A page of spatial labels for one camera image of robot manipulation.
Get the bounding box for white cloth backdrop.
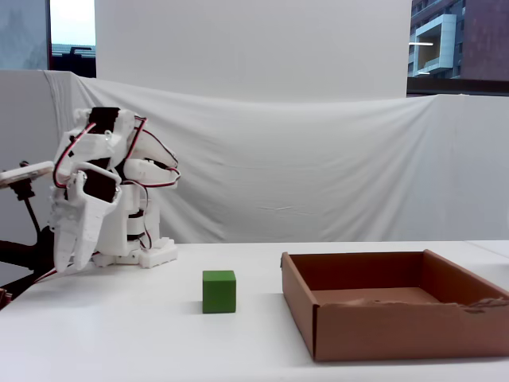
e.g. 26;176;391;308
0;69;509;244

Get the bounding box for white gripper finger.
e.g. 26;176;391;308
74;197;117;271
49;200;81;274

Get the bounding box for black camera cable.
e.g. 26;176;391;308
14;158;45;244

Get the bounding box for red black servo wire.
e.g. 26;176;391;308
52;122;98;189

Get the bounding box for black red table clamp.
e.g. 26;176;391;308
0;227;56;294

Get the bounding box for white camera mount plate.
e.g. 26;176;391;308
0;161;55;186

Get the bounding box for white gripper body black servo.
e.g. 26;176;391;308
49;158;122;224

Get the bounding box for brown cardboard box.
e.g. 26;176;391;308
280;249;509;363

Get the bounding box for white backdrop board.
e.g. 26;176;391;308
94;0;413;101

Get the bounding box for green cube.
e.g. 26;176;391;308
202;270;237;314

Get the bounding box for red white power wires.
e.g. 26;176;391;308
33;264;60;284

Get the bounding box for dark window sill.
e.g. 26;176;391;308
406;76;509;98

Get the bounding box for grey building facade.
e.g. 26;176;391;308
406;0;509;80

